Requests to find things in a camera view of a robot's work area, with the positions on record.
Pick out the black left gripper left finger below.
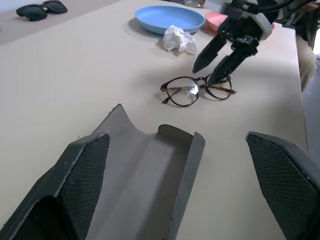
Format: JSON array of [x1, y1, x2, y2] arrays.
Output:
[[0, 130, 111, 240]]

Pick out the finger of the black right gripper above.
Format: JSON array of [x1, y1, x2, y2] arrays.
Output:
[[207, 50, 248, 85], [192, 33, 230, 75]]

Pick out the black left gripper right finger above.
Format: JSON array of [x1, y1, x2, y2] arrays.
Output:
[[245, 131, 320, 240]]

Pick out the crumpled white paper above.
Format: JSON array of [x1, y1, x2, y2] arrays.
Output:
[[162, 24, 198, 56]]

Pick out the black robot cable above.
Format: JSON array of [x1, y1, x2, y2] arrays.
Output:
[[257, 0, 297, 14]]

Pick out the person in beige trousers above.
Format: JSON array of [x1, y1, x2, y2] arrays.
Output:
[[274, 0, 320, 92]]

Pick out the black sunglasses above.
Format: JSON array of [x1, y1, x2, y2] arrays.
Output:
[[15, 0, 69, 22]]

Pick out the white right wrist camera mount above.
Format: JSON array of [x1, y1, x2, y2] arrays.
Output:
[[223, 0, 274, 41]]

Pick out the tortoiseshell round glasses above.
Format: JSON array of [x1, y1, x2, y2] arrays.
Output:
[[160, 74, 237, 109]]

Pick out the grey open glasses case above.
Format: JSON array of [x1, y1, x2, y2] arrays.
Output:
[[86, 103, 207, 240]]

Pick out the blue plate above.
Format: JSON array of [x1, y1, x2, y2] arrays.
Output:
[[134, 5, 207, 36]]

